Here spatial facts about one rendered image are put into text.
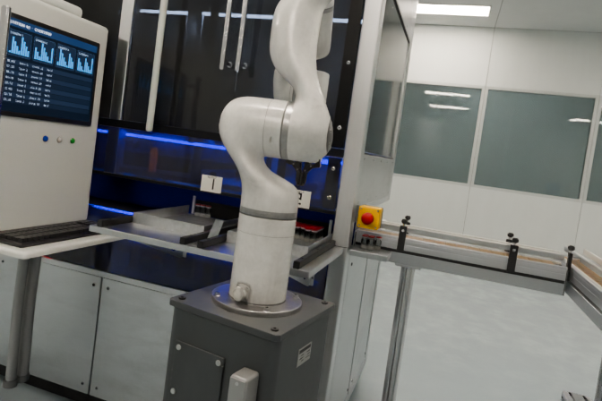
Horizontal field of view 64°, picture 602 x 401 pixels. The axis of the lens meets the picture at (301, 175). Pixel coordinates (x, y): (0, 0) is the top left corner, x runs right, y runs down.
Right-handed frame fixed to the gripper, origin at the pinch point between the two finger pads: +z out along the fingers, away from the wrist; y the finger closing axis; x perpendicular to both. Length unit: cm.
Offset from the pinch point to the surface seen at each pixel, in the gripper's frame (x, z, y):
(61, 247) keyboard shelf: 17, 30, 67
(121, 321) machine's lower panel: -25, 68, 72
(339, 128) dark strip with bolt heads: -23.5, -17.3, -4.5
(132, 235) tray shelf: 16, 23, 44
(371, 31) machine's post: -23, -50, -10
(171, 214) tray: -21, 22, 53
